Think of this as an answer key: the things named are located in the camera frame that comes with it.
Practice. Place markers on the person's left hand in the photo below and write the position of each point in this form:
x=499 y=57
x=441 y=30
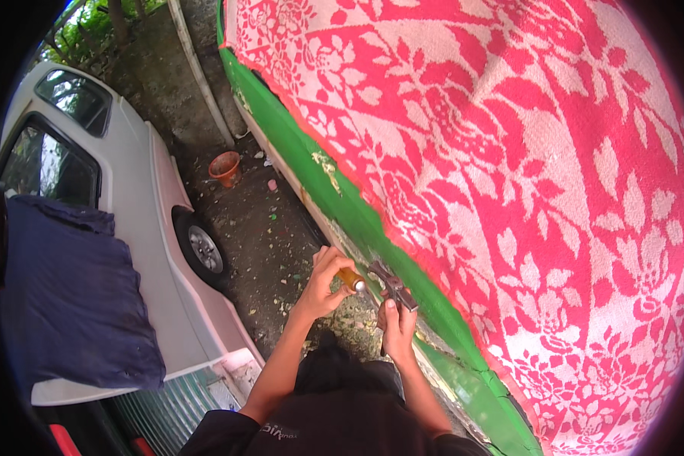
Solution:
x=318 y=290

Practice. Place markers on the person's right hand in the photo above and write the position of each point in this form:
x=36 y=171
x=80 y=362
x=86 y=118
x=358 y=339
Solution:
x=398 y=336

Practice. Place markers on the metal claw hammer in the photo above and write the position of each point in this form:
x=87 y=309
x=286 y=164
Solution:
x=395 y=286

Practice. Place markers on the person's legs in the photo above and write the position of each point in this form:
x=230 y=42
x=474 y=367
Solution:
x=342 y=367

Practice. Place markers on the green vehicle body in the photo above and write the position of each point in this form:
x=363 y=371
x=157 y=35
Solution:
x=342 y=196

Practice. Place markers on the person's body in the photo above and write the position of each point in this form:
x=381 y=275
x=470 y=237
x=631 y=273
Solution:
x=342 y=427

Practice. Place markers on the small pink lid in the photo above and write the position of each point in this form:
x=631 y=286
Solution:
x=272 y=185

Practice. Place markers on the orange flower pot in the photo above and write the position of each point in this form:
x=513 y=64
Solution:
x=225 y=168

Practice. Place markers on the white car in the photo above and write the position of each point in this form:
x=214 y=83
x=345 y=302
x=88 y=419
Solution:
x=148 y=228

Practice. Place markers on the red white floral blanket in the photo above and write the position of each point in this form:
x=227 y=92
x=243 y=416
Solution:
x=518 y=199

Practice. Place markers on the corrugated metal sheet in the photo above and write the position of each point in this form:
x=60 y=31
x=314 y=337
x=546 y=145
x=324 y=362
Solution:
x=171 y=407

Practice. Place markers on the red bar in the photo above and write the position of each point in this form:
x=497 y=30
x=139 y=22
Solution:
x=65 y=442
x=143 y=447

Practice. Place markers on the white pipe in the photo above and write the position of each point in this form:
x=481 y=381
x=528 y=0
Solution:
x=199 y=74

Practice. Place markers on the dark blue cloth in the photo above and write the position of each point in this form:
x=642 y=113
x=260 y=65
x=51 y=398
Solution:
x=68 y=296

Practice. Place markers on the green trees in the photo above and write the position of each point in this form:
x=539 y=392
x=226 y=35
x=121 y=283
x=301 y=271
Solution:
x=97 y=25

